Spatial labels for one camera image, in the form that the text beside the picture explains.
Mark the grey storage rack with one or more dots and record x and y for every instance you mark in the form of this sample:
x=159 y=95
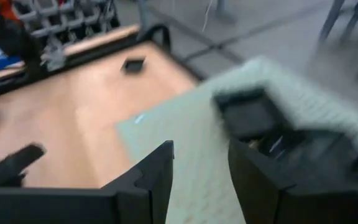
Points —
x=67 y=18

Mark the black deep square mini plate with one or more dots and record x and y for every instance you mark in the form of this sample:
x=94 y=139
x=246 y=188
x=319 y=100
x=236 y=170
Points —
x=319 y=155

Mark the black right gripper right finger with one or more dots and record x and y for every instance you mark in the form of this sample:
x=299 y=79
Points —
x=275 y=205

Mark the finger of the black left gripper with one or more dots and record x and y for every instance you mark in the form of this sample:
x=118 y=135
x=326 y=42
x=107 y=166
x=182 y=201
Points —
x=8 y=168

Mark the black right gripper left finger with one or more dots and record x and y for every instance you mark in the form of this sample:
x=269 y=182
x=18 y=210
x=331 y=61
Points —
x=129 y=202

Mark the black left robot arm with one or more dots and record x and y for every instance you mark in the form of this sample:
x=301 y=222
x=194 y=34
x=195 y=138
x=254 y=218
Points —
x=14 y=40

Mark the black small square mini plate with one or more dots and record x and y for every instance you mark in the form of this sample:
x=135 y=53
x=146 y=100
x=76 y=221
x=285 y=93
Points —
x=134 y=66

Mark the black wavy square mini plate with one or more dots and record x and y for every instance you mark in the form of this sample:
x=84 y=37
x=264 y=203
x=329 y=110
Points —
x=250 y=115

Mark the orange object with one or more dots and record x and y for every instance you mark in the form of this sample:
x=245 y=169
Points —
x=5 y=9

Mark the pale green perforated metal shelf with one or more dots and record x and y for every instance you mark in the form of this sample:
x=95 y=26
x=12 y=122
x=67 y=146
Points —
x=197 y=140

